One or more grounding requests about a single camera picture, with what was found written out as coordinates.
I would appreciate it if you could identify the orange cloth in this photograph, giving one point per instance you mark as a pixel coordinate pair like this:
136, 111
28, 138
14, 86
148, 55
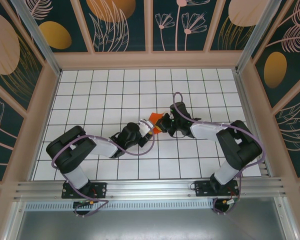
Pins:
155, 117

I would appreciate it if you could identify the grey metal panel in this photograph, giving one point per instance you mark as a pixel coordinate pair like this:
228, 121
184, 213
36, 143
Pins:
150, 225

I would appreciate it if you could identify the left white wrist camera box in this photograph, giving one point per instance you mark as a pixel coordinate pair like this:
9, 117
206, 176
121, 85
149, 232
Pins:
145, 125

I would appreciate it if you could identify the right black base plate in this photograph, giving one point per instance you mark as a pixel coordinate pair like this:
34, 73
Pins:
202, 188

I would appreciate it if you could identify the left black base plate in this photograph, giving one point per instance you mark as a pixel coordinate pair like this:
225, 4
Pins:
100, 188

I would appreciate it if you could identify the right small circuit board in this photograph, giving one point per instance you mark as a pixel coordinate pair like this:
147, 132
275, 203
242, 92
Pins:
230, 201

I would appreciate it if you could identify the small circuit board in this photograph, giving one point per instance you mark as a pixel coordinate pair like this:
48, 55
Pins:
230, 201
83, 202

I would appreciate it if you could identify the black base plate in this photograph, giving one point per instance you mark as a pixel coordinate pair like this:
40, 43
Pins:
202, 188
100, 188

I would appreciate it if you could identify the aluminium side rail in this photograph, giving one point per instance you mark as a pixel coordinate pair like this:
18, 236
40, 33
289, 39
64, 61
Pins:
250, 120

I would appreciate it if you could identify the long aluminium mounting rail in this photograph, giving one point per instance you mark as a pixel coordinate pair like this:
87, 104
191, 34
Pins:
150, 186

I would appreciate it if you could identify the left small circuit board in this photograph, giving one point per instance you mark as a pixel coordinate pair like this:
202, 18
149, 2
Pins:
83, 202

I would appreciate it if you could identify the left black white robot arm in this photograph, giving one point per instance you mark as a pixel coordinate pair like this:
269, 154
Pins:
70, 150

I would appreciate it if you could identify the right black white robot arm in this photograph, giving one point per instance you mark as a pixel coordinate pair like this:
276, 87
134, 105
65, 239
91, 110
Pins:
240, 147

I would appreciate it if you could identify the aluminium frame post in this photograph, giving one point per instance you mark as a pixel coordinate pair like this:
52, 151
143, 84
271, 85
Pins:
257, 32
37, 32

